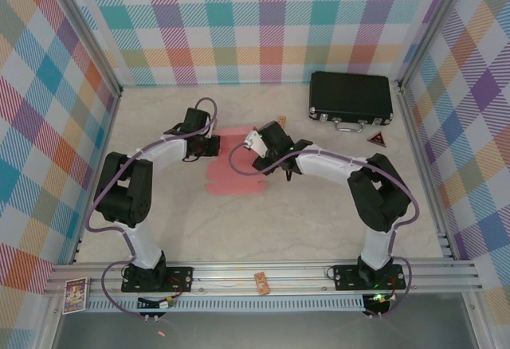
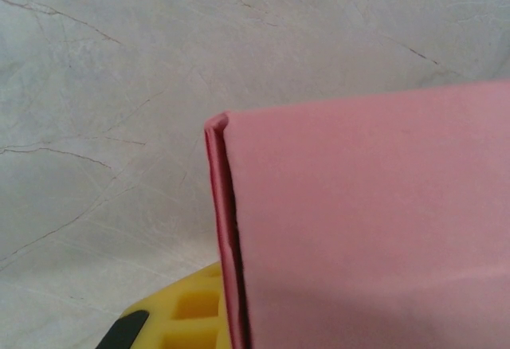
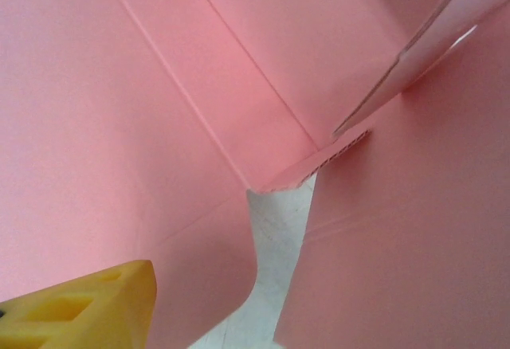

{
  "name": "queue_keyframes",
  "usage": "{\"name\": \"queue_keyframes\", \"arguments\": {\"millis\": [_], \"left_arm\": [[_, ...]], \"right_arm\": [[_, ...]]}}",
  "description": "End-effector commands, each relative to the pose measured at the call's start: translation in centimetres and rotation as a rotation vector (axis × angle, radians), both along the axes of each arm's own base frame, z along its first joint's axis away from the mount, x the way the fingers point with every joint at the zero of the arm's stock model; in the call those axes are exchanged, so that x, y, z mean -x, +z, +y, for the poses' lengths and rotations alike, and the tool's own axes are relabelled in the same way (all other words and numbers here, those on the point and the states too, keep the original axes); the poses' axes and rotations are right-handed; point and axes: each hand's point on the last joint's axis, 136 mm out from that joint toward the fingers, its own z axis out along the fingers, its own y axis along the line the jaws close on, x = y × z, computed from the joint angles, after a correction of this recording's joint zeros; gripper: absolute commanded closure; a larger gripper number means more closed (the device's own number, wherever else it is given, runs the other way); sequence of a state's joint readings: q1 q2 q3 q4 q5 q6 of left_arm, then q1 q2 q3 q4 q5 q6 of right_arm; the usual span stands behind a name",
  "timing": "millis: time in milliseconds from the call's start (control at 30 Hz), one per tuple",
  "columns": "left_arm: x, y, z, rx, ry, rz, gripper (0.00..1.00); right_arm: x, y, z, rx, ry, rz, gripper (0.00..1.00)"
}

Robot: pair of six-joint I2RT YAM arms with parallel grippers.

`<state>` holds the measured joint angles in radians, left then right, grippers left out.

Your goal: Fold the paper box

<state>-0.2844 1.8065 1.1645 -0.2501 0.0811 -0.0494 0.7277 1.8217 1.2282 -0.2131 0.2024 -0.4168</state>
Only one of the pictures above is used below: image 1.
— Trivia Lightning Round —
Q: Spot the black cable mount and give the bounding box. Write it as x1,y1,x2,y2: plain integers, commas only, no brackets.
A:
361,293,394,321
137,296,159,323

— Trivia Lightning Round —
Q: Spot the grey slotted cable duct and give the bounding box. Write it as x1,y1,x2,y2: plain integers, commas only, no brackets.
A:
85,295,366,312

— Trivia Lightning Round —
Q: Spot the black hard case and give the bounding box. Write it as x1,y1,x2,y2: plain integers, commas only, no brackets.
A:
308,71,395,133

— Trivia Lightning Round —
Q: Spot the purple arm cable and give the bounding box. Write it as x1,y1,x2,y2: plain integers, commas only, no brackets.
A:
227,143,421,320
85,96,219,320

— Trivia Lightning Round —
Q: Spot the aluminium side rail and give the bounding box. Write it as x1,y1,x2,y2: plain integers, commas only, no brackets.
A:
70,85,124,265
397,84,455,261

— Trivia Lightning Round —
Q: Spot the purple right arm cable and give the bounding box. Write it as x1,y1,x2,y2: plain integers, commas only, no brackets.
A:
227,143,421,320

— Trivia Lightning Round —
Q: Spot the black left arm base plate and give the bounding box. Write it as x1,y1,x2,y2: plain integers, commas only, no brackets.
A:
121,265,194,293

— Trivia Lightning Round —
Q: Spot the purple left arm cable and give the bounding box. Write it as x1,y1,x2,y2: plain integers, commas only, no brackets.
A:
85,96,219,320

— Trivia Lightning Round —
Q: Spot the red and black triangle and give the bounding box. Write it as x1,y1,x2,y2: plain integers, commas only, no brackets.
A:
367,130,386,149

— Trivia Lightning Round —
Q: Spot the aluminium corner post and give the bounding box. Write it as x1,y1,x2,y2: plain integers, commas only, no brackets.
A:
46,0,124,97
396,0,471,89

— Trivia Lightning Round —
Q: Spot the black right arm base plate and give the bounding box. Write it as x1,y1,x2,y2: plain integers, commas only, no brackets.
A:
332,263,407,291

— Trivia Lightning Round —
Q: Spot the pink paper box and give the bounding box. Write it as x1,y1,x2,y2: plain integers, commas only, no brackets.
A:
205,125,269,197

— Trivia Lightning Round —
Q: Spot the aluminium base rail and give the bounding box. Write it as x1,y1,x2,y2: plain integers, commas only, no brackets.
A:
43,260,484,298

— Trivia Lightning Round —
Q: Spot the small purple card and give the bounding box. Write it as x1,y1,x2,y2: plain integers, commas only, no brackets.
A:
62,277,92,315

